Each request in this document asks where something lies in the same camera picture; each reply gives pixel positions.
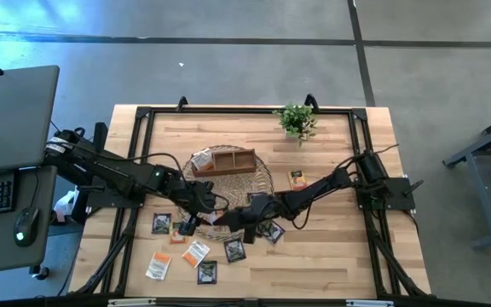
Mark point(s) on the white metal bracket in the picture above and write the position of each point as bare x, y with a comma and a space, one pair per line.
370, 303
131, 302

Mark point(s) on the black desk caster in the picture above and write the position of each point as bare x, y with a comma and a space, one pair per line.
41, 273

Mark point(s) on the black computer mouse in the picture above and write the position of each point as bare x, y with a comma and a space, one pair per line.
26, 226

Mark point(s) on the grey metal table frame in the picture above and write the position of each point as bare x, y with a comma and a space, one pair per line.
483, 196

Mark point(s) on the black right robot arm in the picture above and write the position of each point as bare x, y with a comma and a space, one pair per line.
322, 185

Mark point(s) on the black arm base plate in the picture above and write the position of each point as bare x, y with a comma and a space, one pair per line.
113, 202
394, 196

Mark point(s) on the black post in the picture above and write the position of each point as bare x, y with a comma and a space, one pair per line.
100, 134

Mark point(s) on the grey desk top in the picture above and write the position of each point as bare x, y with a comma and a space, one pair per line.
13, 119

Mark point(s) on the wooden three-slot organizer box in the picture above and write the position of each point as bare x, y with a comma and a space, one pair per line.
232, 164

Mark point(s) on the round woven placemat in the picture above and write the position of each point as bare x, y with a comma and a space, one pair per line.
232, 187

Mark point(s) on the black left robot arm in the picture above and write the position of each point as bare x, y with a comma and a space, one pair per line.
117, 172

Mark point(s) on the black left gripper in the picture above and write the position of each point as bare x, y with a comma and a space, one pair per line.
196, 198

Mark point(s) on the small green potted plant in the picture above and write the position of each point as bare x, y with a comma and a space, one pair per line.
297, 121

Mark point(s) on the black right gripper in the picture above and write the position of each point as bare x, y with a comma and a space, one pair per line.
256, 211

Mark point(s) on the white bag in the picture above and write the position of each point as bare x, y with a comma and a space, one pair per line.
64, 207

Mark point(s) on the white orange tea packet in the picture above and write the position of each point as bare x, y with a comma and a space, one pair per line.
202, 161
209, 218
195, 253
158, 265

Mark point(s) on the dark Ahmad tea packet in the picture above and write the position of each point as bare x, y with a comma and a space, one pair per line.
256, 195
274, 233
207, 272
234, 250
161, 224

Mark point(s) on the black table clamp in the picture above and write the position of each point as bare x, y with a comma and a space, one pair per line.
311, 102
182, 102

